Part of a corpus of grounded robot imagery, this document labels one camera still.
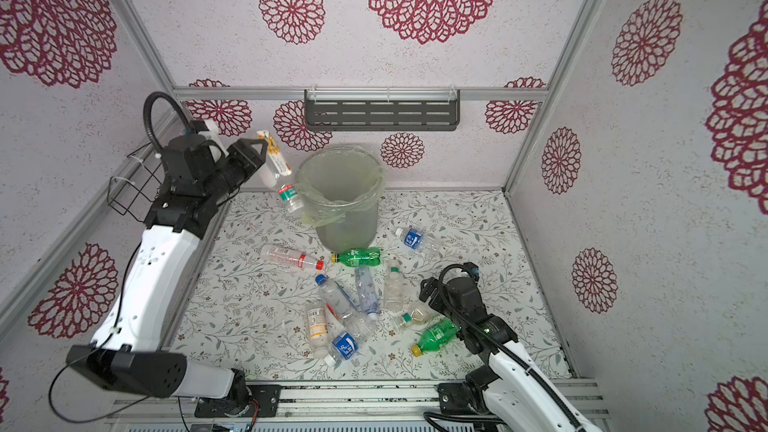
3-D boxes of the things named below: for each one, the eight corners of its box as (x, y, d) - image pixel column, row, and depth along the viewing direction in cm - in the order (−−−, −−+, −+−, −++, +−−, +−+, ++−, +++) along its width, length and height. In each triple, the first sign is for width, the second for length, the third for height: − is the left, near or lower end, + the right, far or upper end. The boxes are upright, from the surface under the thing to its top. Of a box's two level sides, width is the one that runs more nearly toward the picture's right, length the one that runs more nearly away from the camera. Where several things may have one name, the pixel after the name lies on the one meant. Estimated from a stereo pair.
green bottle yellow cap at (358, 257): (332, 270, 99) (330, 262, 95) (334, 256, 102) (332, 248, 99) (380, 270, 99) (380, 262, 95) (380, 256, 102) (380, 248, 99)
